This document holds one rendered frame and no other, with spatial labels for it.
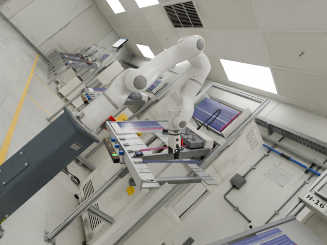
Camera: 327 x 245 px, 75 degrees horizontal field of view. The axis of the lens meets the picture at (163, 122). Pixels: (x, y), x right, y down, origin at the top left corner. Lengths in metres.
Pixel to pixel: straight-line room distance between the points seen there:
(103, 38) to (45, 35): 2.18
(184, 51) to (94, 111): 0.58
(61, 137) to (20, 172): 0.24
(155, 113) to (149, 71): 2.03
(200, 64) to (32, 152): 1.01
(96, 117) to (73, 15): 9.06
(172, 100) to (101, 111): 2.16
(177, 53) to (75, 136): 0.69
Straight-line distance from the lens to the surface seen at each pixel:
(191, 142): 1.77
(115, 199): 1.88
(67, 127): 1.15
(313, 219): 1.62
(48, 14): 10.05
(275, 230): 1.29
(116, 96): 1.14
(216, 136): 1.90
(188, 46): 1.23
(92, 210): 1.63
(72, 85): 6.09
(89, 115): 1.15
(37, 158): 1.19
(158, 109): 3.14
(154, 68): 1.18
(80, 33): 10.10
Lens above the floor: 0.90
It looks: 6 degrees up
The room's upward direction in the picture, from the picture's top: 48 degrees clockwise
